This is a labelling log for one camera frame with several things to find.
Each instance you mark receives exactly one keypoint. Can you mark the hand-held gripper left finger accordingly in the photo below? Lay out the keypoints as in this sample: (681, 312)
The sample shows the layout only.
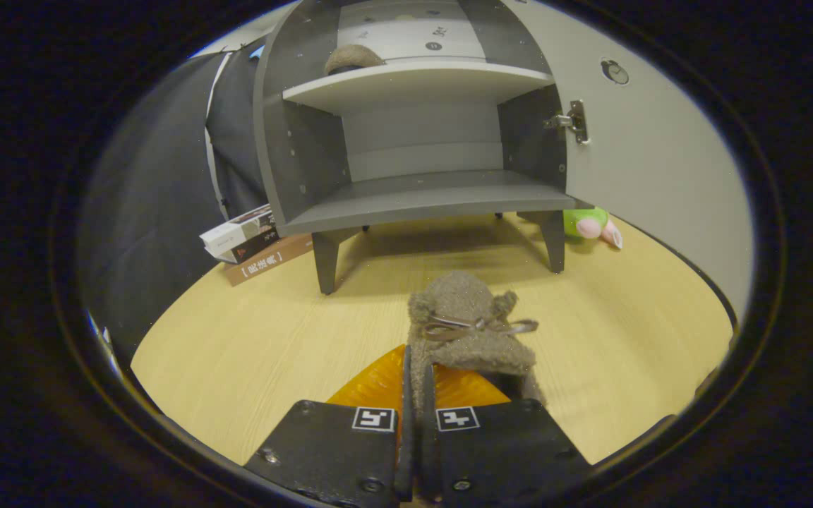
(405, 458)

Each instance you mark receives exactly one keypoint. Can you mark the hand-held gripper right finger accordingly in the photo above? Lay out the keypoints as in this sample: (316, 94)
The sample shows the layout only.
(429, 458)

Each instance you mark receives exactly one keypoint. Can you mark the brown fuzzy shoe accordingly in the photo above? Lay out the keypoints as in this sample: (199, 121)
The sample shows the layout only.
(353, 58)
(470, 296)

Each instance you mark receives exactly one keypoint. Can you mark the grey shoe cabinet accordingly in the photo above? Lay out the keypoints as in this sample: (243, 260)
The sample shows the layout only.
(420, 197)

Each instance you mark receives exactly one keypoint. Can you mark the metal door hinge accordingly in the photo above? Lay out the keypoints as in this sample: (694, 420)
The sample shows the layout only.
(576, 121)

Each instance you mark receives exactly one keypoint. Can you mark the dark book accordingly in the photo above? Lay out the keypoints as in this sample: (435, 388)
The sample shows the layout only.
(255, 245)

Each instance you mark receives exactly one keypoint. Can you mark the green pink plush toy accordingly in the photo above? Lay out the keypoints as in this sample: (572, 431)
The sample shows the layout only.
(583, 222)

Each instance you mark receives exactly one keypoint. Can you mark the black backdrop cloth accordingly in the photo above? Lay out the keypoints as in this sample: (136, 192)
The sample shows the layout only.
(152, 212)

